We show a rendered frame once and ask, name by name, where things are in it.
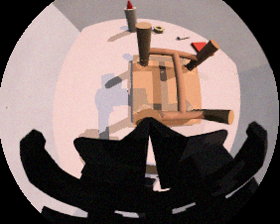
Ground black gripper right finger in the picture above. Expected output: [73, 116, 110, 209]
[149, 117, 228, 189]

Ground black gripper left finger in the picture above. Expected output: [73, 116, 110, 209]
[73, 117, 150, 191]

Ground brown wooden stool legs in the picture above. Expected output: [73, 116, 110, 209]
[135, 22, 234, 126]

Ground brown wooden stool seat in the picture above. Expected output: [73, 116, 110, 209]
[133, 55, 202, 126]

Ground red flat block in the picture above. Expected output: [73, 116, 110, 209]
[191, 43, 206, 53]

